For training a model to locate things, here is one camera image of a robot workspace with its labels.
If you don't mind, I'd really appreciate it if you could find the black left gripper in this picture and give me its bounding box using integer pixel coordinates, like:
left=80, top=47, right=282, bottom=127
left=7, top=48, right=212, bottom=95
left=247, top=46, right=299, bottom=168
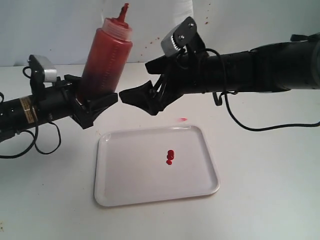
left=53, top=74, right=118, bottom=130

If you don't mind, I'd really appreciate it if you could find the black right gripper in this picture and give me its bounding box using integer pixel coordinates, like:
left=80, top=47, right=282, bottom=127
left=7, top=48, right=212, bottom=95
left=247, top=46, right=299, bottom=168
left=119, top=53, right=215, bottom=116

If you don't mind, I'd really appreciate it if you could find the red ketchup squeeze bottle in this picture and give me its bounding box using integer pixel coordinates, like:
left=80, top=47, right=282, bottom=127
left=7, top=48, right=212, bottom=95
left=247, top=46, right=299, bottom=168
left=77, top=3, right=133, bottom=101

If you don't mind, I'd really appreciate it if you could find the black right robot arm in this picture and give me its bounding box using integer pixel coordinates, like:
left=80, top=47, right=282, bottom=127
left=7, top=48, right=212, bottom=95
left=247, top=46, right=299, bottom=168
left=119, top=34, right=320, bottom=116

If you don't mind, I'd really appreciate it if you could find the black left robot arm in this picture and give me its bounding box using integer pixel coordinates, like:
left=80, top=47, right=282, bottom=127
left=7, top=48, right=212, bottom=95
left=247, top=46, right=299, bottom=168
left=0, top=74, right=118, bottom=141

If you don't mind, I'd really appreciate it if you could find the red ketchup blob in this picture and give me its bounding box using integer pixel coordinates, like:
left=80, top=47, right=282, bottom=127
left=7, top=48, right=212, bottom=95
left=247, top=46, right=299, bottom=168
left=166, top=149, right=175, bottom=166

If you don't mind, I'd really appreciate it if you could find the white rectangular plastic tray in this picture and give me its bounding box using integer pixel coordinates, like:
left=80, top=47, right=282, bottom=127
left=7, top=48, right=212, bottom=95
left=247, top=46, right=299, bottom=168
left=94, top=125, right=220, bottom=208

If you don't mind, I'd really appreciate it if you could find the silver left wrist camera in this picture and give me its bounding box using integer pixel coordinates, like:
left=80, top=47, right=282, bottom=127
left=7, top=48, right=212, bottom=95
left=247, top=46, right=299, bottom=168
left=28, top=54, right=57, bottom=83

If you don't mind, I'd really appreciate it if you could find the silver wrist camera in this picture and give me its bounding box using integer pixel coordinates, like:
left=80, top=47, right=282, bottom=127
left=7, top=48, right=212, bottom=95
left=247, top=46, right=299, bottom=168
left=160, top=16, right=197, bottom=58
left=28, top=54, right=57, bottom=83

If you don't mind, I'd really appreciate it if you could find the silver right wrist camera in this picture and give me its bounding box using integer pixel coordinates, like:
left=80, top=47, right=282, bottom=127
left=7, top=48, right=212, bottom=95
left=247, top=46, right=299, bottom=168
left=160, top=16, right=197, bottom=58

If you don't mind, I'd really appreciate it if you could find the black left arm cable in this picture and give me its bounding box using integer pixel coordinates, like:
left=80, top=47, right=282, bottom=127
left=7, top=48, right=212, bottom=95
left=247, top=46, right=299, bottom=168
left=0, top=64, right=62, bottom=160

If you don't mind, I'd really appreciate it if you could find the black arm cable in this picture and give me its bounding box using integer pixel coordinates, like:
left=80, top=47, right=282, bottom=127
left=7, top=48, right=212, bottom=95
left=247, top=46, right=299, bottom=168
left=174, top=47, right=320, bottom=131
left=0, top=64, right=62, bottom=160

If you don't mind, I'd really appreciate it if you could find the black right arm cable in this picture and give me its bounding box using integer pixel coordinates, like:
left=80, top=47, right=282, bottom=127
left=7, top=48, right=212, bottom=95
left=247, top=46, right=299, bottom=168
left=174, top=47, right=320, bottom=131

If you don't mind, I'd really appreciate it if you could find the white paper sheet on wall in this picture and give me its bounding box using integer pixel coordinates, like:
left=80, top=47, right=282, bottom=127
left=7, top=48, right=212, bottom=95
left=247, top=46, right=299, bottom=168
left=173, top=0, right=194, bottom=25

